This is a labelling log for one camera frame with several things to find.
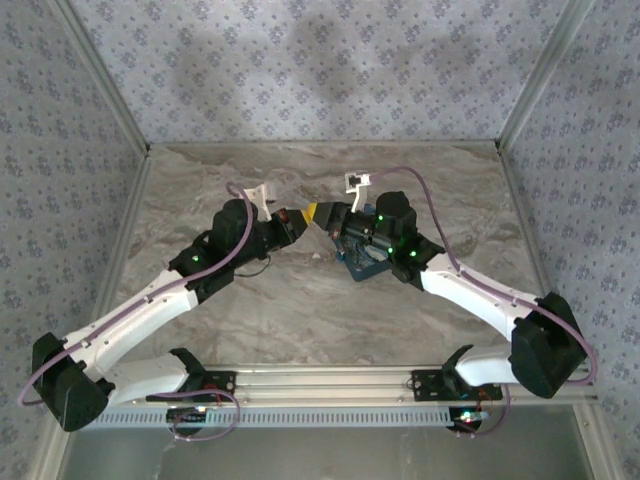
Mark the aluminium frame post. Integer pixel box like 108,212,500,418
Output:
493,0,597,151
53,0,152,157

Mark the black left controller board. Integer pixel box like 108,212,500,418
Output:
166,406,210,425

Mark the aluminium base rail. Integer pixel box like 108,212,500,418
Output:
199,366,454,402

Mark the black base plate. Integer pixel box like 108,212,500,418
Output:
185,368,239,397
410,368,504,402

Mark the right controller board with lights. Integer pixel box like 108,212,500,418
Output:
448,408,490,432

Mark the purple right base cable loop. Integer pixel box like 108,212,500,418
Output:
455,383,512,440

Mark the dark blue patterned tray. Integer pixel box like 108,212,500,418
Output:
333,233,402,284

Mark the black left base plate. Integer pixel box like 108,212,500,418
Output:
185,368,239,397

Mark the thin black cable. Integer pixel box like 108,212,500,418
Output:
233,253,272,279

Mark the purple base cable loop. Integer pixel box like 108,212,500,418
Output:
455,383,512,440
147,388,243,444

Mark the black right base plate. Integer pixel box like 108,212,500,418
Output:
410,368,504,402

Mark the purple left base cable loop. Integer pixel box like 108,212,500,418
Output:
147,388,243,444

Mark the grey slotted cable duct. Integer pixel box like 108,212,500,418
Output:
88,405,482,432

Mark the aluminium table edge rail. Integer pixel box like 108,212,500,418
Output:
87,149,154,351
498,143,599,401

